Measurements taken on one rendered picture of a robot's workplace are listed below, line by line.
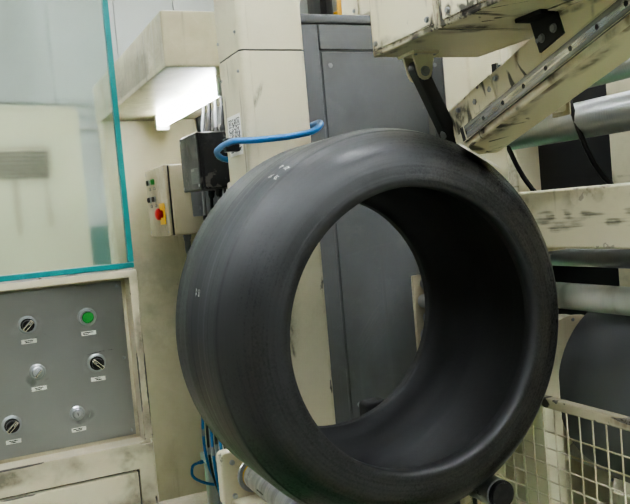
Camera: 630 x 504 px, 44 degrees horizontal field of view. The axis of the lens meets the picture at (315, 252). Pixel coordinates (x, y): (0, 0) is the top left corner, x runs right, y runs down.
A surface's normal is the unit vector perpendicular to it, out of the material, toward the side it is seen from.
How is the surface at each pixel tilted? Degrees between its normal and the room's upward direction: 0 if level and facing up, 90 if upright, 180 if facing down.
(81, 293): 90
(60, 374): 90
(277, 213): 59
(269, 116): 90
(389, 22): 90
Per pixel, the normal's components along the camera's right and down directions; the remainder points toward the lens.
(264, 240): -0.31, -0.34
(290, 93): 0.41, 0.01
